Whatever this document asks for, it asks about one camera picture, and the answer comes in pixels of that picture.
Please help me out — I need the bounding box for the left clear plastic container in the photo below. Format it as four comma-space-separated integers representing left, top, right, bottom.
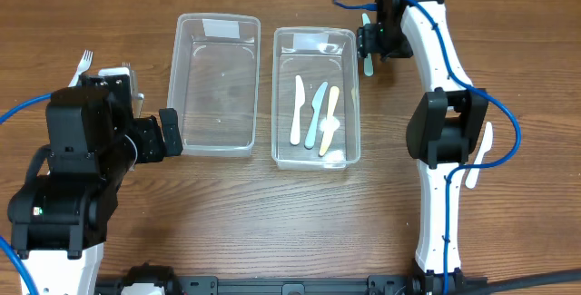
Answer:
167, 13, 261, 157

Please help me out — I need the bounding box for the right clear plastic container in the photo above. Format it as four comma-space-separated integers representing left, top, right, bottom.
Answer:
271, 27, 361, 170

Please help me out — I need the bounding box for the white plastic knife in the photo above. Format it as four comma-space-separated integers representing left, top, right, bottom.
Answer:
290, 74, 305, 145
465, 122, 494, 189

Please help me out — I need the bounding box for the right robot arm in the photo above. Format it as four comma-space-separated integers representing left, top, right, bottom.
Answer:
357, 0, 488, 286

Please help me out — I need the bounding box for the black corrugated hose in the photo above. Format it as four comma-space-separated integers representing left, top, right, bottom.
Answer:
471, 268, 581, 295

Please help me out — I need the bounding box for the yellow plastic knife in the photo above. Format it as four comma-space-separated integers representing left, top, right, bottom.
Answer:
319, 86, 340, 156

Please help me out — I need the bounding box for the thick handled metal fork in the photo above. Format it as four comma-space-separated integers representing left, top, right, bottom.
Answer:
133, 93, 144, 118

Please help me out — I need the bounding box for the clear plastic container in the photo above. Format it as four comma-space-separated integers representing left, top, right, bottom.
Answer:
271, 27, 361, 170
167, 13, 261, 157

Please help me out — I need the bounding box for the light blue plastic knife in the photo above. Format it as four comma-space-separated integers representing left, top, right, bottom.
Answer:
304, 82, 328, 150

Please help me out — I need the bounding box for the light blue plastic fork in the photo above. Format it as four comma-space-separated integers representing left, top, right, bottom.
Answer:
68, 50, 94, 87

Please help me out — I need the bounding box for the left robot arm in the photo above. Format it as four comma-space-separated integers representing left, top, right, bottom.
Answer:
1, 67, 182, 294

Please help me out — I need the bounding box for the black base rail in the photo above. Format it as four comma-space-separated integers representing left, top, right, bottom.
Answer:
94, 263, 487, 295

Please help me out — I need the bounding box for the upright metal fork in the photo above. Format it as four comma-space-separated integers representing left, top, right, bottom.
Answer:
122, 62, 138, 99

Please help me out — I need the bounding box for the left blue cable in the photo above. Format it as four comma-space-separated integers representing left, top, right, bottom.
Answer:
0, 92, 55, 295

